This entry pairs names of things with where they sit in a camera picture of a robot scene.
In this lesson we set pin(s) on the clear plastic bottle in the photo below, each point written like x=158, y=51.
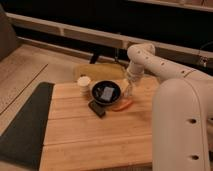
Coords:
x=126, y=88

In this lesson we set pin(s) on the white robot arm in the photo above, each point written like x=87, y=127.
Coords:
x=181, y=107

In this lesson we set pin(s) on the grey card in bowl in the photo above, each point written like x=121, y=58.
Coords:
x=107, y=93

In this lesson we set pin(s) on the black round bowl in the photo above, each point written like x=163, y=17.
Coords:
x=98, y=89

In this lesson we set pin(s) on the yellow-green cushion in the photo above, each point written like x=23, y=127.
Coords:
x=104, y=71

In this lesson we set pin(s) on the black smartphone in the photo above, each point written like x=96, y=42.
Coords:
x=97, y=109

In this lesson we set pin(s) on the white paper cup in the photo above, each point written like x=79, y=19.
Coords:
x=84, y=83

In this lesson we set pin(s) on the orange carrot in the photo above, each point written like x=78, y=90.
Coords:
x=122, y=105

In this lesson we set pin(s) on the black stand leg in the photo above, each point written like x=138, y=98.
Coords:
x=94, y=57

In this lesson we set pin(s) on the dark grey floor mat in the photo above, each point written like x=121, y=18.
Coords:
x=22, y=141

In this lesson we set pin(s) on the white shelf rail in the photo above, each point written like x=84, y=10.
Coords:
x=93, y=36

